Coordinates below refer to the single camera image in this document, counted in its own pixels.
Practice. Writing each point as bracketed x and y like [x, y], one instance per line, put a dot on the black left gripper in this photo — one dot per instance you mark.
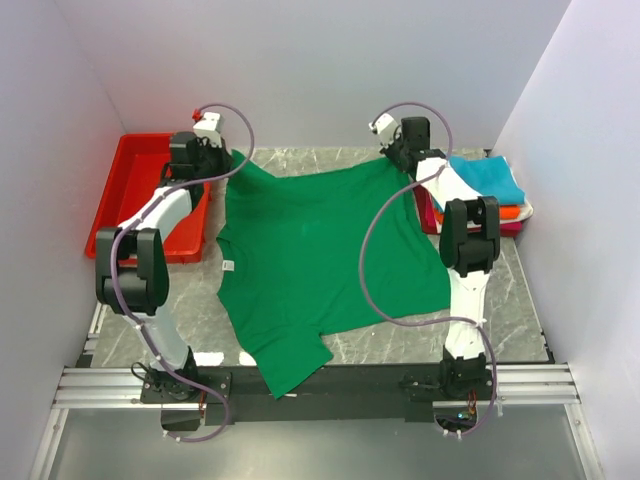
[215, 161]

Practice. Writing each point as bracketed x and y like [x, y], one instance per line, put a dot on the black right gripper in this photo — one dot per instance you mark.
[396, 155]

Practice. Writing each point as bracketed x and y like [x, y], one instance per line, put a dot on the green t shirt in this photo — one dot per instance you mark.
[321, 254]

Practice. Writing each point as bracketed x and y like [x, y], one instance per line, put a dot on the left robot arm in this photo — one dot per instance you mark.
[131, 271]

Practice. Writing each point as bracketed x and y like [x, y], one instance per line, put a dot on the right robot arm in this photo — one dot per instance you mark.
[469, 244]

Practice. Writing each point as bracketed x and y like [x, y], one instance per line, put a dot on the dark red folded shirt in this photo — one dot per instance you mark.
[419, 210]

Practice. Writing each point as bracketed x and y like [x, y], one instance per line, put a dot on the red plastic bin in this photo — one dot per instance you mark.
[134, 174]

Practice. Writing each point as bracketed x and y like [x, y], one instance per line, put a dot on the teal folded shirt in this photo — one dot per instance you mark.
[491, 176]

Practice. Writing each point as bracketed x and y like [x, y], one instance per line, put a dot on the orange folded shirt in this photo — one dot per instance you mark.
[508, 213]

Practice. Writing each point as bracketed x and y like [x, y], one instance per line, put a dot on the magenta folded shirt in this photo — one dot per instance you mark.
[506, 230]

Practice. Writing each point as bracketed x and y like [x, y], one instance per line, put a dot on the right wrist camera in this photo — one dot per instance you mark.
[386, 129]

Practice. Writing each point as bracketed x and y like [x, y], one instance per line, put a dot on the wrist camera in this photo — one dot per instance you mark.
[208, 128]
[386, 129]

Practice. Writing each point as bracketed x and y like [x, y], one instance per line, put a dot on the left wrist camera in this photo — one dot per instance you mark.
[208, 128]

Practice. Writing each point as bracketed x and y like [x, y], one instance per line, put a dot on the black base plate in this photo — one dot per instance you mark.
[395, 391]

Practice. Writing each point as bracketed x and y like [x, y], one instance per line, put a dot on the aluminium rail frame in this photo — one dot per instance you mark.
[98, 429]

